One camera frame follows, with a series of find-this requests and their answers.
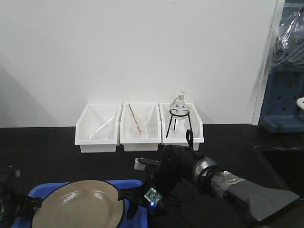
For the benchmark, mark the middle white storage bin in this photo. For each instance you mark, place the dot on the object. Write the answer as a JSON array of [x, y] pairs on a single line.
[[153, 137]]

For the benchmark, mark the black wire tripod stand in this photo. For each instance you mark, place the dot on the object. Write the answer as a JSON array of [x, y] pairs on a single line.
[[179, 123]]

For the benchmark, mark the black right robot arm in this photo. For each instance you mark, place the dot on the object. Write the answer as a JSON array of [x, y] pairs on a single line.
[[254, 203]]

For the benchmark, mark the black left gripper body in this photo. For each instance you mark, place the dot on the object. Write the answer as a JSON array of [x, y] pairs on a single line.
[[11, 200]]

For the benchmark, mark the black lab sink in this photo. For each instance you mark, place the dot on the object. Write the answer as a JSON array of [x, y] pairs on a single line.
[[286, 166]]

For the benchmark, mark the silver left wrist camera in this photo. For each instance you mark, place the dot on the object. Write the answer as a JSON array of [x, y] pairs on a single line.
[[15, 173]]

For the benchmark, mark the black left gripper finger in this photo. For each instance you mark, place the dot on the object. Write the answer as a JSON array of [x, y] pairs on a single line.
[[31, 203]]

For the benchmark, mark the blue plastic tray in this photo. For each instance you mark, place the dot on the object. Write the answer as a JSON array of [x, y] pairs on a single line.
[[43, 190]]

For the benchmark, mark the clear glass beaker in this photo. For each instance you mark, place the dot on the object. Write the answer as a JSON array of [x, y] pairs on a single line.
[[143, 124]]

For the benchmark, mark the green right circuit board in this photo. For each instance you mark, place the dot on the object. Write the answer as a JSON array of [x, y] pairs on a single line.
[[153, 196]]

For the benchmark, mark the left white storage bin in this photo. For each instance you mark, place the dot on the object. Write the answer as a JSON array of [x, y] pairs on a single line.
[[93, 116]]

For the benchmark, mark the red glass thermometer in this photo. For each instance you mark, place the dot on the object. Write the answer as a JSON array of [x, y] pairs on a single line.
[[136, 122]]

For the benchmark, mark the clear glass rod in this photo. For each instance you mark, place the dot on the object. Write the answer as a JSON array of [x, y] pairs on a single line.
[[105, 131]]

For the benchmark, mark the white storage bin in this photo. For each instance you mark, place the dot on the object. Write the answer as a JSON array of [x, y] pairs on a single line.
[[197, 127], [93, 116], [153, 137]]

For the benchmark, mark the blue perforated equipment rack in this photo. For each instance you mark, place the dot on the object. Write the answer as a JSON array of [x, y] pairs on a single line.
[[280, 112]]

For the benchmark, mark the round glass flask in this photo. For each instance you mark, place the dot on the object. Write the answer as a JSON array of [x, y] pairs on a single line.
[[178, 107]]

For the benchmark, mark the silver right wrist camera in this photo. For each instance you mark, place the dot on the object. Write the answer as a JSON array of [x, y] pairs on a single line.
[[142, 164]]

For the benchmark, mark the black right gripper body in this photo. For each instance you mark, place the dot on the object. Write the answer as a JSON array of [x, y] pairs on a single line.
[[155, 180]]

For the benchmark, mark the beige plate with black rim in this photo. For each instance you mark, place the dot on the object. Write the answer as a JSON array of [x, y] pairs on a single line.
[[81, 204]]

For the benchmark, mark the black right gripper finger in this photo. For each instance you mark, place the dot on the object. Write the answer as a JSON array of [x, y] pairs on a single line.
[[132, 210], [134, 194]]

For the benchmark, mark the right white storage bin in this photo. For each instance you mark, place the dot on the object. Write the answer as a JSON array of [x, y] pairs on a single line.
[[197, 127]]

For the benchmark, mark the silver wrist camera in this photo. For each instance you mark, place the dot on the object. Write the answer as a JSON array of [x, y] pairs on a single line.
[[142, 164], [15, 173]]

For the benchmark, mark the clear plastic bag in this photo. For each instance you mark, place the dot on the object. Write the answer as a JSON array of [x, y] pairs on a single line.
[[288, 55]]

